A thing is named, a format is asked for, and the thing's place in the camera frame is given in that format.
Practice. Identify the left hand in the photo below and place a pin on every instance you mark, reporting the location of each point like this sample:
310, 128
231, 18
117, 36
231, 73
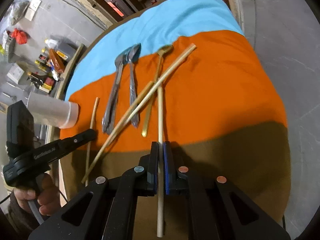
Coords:
48, 199

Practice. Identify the brown tablecloth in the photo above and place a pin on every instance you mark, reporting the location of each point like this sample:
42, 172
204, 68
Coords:
256, 159

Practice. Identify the kitchen counter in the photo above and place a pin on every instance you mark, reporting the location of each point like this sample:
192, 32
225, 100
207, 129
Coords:
52, 133

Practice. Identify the orange cloth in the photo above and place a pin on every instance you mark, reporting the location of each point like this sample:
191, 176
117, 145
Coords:
220, 88

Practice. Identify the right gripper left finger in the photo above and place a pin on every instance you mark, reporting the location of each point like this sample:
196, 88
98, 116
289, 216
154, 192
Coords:
152, 171

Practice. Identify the steel teaspoon patterned handle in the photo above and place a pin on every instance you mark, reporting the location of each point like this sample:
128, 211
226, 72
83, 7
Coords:
132, 57

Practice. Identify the steel fork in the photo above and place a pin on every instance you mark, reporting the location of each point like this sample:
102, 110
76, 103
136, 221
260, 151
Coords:
110, 112

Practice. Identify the translucent plastic utensil cup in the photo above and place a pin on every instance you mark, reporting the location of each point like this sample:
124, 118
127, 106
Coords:
50, 111

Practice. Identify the red plastic bag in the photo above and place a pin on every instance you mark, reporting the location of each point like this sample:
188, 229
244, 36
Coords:
20, 36

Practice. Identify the dark sauce bottle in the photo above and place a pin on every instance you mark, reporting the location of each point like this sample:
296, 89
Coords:
43, 81

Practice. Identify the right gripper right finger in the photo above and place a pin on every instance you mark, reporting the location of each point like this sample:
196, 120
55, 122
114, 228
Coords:
170, 174

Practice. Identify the hanging bag of goods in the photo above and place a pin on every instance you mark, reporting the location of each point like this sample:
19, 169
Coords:
17, 11

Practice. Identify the light blue cloth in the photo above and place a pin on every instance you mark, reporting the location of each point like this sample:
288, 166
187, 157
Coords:
157, 26

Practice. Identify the large oil jug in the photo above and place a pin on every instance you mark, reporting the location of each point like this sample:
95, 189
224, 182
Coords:
63, 49

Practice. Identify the wall power socket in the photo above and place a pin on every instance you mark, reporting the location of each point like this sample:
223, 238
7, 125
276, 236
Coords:
32, 9

